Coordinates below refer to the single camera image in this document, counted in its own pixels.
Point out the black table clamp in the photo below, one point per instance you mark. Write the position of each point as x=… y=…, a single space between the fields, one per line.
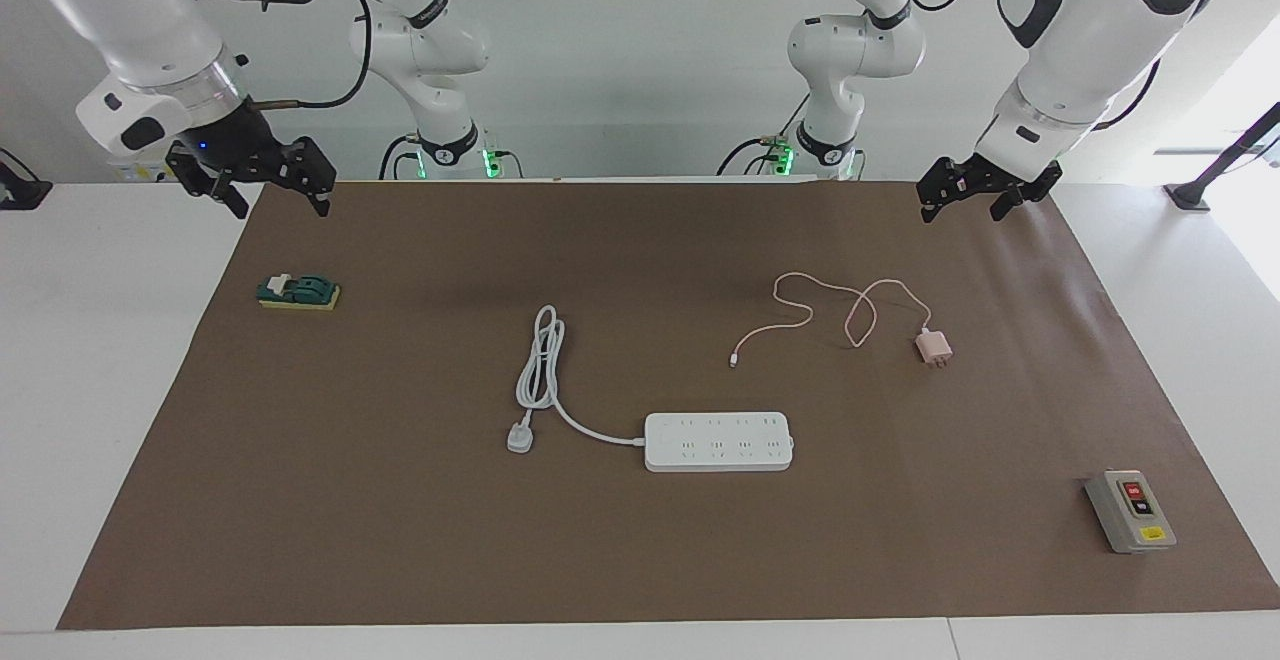
x=25 y=190

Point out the brown table mat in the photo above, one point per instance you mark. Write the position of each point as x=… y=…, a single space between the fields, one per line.
x=640 y=560

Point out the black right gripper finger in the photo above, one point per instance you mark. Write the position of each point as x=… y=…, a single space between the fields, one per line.
x=312 y=172
x=205 y=178

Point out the grey on-off switch box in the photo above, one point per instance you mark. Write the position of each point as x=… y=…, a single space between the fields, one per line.
x=1130 y=512

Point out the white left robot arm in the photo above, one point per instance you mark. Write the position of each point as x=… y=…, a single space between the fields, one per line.
x=1080 y=50

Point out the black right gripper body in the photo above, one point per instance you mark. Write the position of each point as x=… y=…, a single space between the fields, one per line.
x=235 y=145

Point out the green circuit board module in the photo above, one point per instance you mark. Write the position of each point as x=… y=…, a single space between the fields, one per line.
x=300 y=290

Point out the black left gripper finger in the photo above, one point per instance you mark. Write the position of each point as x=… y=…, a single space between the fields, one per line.
x=1025 y=195
x=945 y=182

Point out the white box with yellow label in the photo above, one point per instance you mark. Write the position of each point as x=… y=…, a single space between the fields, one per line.
x=140 y=172

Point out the pink wall charger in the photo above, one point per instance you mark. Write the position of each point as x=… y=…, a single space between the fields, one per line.
x=934 y=348

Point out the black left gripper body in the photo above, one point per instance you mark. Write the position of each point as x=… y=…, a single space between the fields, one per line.
x=1005 y=180

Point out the white power strip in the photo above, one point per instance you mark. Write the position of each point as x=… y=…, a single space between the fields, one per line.
x=718 y=442

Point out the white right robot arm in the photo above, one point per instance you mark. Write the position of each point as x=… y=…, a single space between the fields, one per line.
x=130 y=20

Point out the black camera stand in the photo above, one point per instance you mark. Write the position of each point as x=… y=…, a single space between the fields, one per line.
x=1225 y=158

